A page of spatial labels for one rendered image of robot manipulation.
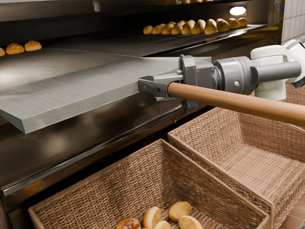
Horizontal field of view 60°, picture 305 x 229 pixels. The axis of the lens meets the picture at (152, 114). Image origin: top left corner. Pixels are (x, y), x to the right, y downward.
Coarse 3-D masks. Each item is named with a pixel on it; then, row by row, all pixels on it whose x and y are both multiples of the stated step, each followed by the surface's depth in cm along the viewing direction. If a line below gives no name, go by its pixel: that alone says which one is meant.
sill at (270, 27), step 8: (272, 24) 175; (240, 32) 150; (248, 32) 149; (256, 32) 156; (264, 32) 163; (208, 40) 130; (216, 40) 129; (224, 40) 134; (232, 40) 139; (240, 40) 145; (176, 48) 117; (184, 48) 115; (192, 48) 117; (200, 48) 121; (208, 48) 126; (216, 48) 131; (144, 56) 105; (152, 56) 103; (160, 56) 104; (168, 56) 108; (176, 56) 111
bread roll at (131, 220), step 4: (124, 220) 94; (128, 220) 94; (132, 220) 94; (136, 220) 96; (120, 224) 92; (124, 224) 92; (128, 224) 92; (132, 224) 93; (136, 224) 94; (140, 224) 96; (116, 228) 92; (120, 228) 91; (124, 228) 91; (128, 228) 91; (132, 228) 92; (136, 228) 93; (140, 228) 95
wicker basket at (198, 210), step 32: (128, 160) 98; (160, 160) 109; (64, 192) 83; (96, 192) 90; (128, 192) 98; (160, 192) 108; (224, 192) 92; (64, 224) 83; (96, 224) 90; (224, 224) 97; (256, 224) 86
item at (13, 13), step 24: (0, 0) 50; (24, 0) 53; (48, 0) 56; (72, 0) 61; (96, 0) 67; (120, 0) 74; (144, 0) 83; (168, 0) 94; (192, 0) 109; (216, 0) 130
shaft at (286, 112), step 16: (176, 96) 53; (192, 96) 50; (208, 96) 47; (224, 96) 45; (240, 96) 44; (240, 112) 44; (256, 112) 41; (272, 112) 39; (288, 112) 38; (304, 112) 37
